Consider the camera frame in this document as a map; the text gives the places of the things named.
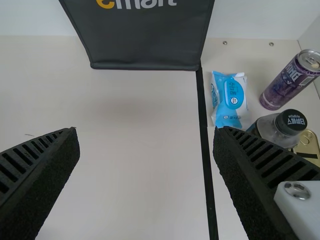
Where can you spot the purple can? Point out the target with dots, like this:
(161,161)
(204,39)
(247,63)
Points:
(287,82)

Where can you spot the black strip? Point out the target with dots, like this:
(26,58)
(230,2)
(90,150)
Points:
(205,150)

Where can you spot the gold rectangular tin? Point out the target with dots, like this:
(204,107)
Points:
(311,142)

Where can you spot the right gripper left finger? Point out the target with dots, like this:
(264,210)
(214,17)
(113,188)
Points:
(37,170)

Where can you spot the dark coffee bottle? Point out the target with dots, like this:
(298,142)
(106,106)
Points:
(292,122)

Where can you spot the blue white wet wipes pack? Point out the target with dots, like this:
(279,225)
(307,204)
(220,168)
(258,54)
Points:
(231,100)

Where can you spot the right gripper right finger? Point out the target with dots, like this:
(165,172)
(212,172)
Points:
(252,180)

